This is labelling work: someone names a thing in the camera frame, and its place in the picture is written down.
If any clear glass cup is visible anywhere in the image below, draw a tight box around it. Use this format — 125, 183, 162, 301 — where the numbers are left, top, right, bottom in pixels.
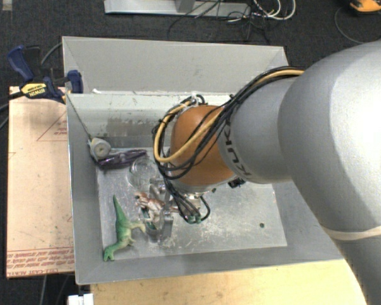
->
126, 157, 160, 194

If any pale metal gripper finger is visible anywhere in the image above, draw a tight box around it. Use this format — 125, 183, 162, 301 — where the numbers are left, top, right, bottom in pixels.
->
143, 212, 161, 238
160, 214, 175, 245

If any green toy dinosaur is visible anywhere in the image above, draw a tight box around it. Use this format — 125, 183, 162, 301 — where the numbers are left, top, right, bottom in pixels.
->
103, 194, 147, 262

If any brown cardboard board, red print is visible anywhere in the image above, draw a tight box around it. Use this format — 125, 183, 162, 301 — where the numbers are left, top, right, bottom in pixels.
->
6, 86, 76, 279

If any grey and white roll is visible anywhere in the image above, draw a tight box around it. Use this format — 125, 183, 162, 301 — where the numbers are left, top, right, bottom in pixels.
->
88, 137, 112, 161

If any brown and white toy animal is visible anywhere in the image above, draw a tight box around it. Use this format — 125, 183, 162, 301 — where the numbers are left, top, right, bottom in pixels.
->
134, 191, 165, 213

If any grey metal bin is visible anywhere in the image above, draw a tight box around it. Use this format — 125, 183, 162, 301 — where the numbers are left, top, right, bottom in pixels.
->
62, 36, 345, 286

